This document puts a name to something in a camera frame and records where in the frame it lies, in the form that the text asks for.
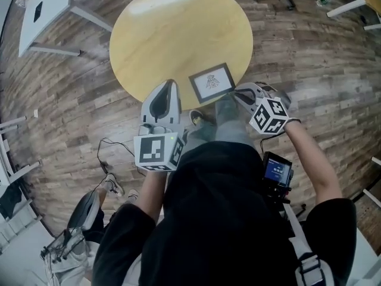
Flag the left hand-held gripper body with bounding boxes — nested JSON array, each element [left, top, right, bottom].
[[133, 111, 187, 173]]

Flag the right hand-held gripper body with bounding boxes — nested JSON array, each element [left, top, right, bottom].
[[248, 83, 291, 136]]

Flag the black picture frame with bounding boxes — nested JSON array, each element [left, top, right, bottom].
[[188, 63, 237, 104]]

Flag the person's left forearm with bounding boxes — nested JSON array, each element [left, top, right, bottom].
[[137, 164, 168, 220]]

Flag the person's right forearm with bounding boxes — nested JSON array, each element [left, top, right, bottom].
[[283, 118, 343, 209]]

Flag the person's right hand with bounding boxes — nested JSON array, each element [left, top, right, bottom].
[[258, 81, 292, 110]]

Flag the person's dark shoe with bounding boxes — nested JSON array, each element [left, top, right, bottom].
[[189, 109, 207, 128]]

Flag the person's grey trousers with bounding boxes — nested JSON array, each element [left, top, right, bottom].
[[183, 94, 254, 150]]

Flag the black device with screen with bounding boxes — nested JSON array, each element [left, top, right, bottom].
[[261, 151, 295, 204]]

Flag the grey chair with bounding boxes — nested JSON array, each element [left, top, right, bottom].
[[66, 189, 101, 231]]

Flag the person's black shirt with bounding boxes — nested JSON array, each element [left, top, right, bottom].
[[92, 141, 358, 286]]

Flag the white table leg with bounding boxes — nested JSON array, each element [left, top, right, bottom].
[[361, 156, 381, 209]]

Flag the white angular desk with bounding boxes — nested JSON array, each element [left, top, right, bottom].
[[18, 0, 114, 58]]

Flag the black cloth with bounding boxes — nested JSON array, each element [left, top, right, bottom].
[[0, 179, 25, 220]]

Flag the black floor cable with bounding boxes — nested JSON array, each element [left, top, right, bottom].
[[97, 138, 146, 177]]

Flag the wire basket with cables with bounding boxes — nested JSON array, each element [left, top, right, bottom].
[[39, 227, 92, 286]]

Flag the white chair frame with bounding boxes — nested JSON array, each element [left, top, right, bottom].
[[0, 116, 43, 188]]

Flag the grey shoulder strap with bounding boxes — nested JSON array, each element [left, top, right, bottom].
[[281, 203, 339, 286]]

